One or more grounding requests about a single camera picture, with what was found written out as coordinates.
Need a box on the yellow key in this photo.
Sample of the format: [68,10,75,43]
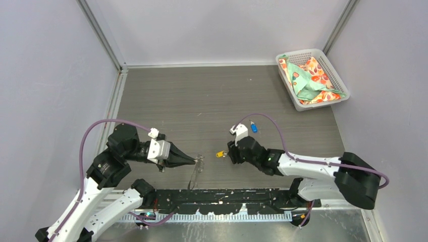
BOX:
[216,150,228,158]

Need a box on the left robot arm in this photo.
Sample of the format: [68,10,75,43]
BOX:
[35,119,197,241]

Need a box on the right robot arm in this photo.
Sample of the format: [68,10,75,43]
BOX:
[227,137,381,210]

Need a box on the blue key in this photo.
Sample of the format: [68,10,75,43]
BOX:
[250,121,258,133]

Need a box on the floral patterned cloth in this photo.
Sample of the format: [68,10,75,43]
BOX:
[279,55,346,105]

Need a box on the white plastic basket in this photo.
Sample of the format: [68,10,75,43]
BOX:
[276,48,350,111]

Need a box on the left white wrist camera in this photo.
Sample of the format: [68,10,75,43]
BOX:
[147,139,171,164]

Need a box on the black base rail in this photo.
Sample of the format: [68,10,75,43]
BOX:
[140,188,309,215]

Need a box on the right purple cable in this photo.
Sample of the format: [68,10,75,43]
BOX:
[232,113,390,190]

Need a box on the purple cable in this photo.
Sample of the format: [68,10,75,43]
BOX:
[232,113,390,190]
[48,119,159,242]

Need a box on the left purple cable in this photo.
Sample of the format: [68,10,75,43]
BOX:
[48,119,159,242]

